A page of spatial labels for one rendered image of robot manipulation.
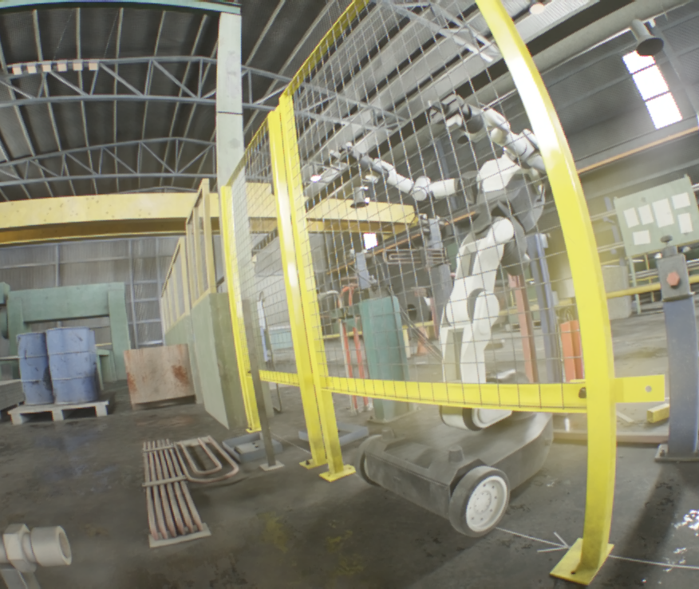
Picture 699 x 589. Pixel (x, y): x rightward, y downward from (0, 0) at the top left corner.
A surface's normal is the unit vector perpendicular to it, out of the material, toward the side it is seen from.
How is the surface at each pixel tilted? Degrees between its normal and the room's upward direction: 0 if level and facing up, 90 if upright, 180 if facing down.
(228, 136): 90
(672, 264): 90
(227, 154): 90
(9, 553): 60
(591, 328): 90
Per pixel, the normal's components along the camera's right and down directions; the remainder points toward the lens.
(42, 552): 0.50, -0.31
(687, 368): -0.84, 0.07
